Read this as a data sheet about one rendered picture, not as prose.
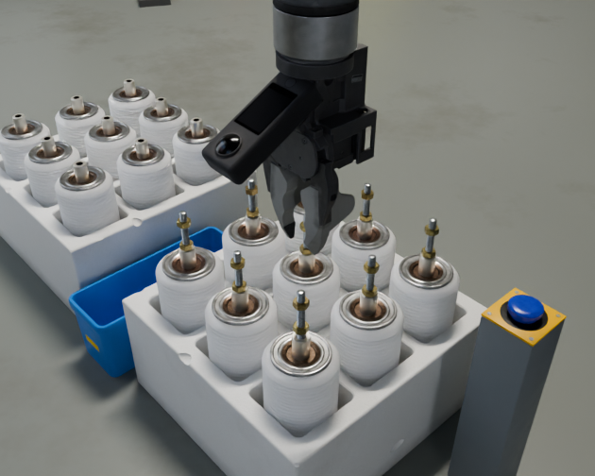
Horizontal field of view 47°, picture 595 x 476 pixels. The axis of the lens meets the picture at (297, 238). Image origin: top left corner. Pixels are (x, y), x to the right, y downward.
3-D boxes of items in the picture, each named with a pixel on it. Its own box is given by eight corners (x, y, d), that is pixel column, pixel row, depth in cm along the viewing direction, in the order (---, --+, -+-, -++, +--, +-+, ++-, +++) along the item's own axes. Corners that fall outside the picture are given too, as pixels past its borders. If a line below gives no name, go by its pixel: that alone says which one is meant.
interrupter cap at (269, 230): (232, 251, 101) (232, 247, 101) (225, 222, 107) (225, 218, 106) (283, 244, 102) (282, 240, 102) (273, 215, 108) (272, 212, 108)
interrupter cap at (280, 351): (288, 387, 80) (288, 383, 80) (259, 347, 85) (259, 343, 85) (344, 364, 83) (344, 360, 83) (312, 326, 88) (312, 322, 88)
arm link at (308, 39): (313, 24, 56) (250, -1, 61) (312, 77, 58) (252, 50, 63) (377, 4, 60) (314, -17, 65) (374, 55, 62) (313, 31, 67)
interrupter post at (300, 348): (297, 365, 83) (297, 346, 81) (287, 352, 85) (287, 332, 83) (314, 358, 84) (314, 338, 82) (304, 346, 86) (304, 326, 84)
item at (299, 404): (286, 489, 89) (284, 395, 79) (253, 435, 96) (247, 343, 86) (348, 458, 93) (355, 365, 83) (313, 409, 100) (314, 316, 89)
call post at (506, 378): (476, 447, 103) (515, 288, 85) (516, 478, 99) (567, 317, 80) (446, 475, 99) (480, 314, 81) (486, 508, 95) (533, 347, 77)
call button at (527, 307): (518, 301, 83) (520, 288, 82) (547, 318, 81) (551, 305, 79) (498, 316, 81) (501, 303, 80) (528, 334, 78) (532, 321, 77)
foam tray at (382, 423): (311, 279, 134) (312, 201, 124) (476, 395, 111) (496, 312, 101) (137, 382, 113) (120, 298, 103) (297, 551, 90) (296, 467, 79)
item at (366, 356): (388, 377, 105) (399, 285, 94) (397, 428, 97) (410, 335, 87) (326, 377, 105) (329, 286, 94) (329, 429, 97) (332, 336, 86)
